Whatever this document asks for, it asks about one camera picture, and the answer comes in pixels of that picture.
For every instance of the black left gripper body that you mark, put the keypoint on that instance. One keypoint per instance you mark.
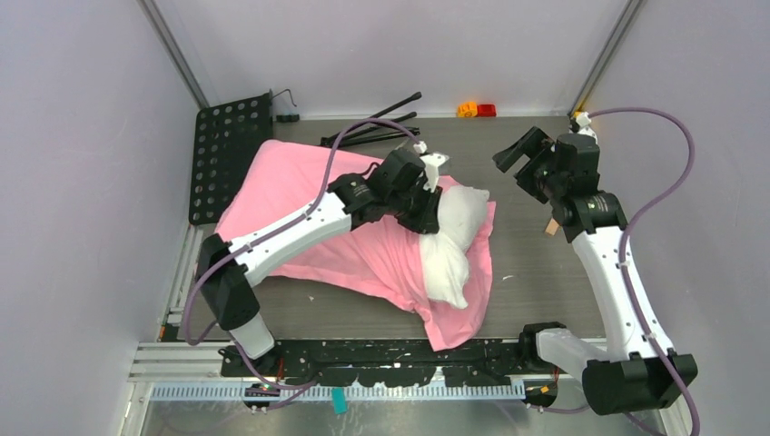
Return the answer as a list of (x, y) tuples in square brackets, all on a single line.
[(416, 208)]

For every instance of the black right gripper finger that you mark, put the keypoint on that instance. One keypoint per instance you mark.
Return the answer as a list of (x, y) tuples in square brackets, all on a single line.
[(533, 174), (530, 144)]

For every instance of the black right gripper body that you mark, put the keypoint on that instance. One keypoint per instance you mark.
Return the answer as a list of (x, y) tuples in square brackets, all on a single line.
[(552, 182)]

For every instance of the pink pillowcase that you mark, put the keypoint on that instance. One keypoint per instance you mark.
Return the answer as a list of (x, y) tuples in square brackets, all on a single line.
[(380, 260)]

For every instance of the white pillow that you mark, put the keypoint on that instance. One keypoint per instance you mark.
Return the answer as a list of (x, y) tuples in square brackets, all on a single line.
[(462, 211)]

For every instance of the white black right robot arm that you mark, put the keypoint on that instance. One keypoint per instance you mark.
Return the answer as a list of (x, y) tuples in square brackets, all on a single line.
[(639, 369)]

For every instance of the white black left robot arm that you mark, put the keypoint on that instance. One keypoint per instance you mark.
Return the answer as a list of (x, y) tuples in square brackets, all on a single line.
[(404, 185)]

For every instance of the wooden block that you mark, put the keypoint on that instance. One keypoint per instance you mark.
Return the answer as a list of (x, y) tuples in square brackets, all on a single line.
[(552, 227)]

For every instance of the red toy block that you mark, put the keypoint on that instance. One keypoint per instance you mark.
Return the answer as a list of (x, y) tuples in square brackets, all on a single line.
[(486, 110)]

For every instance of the orange toy block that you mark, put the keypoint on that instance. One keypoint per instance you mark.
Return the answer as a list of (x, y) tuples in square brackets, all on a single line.
[(467, 110)]

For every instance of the black folded tripod stand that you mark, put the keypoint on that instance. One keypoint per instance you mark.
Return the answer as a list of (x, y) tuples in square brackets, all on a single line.
[(324, 133)]

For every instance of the black perforated music stand tray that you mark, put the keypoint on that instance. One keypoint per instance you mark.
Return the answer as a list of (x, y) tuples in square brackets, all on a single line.
[(227, 137)]

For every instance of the teal tape piece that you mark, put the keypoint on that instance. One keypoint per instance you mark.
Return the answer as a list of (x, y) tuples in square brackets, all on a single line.
[(339, 402)]

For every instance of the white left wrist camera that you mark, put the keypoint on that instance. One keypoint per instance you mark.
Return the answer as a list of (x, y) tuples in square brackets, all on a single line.
[(434, 164)]

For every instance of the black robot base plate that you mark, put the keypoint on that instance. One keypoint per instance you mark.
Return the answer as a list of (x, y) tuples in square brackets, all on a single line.
[(395, 363)]

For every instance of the aluminium slotted rail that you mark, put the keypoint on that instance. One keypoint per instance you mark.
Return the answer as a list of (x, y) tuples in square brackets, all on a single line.
[(516, 389)]

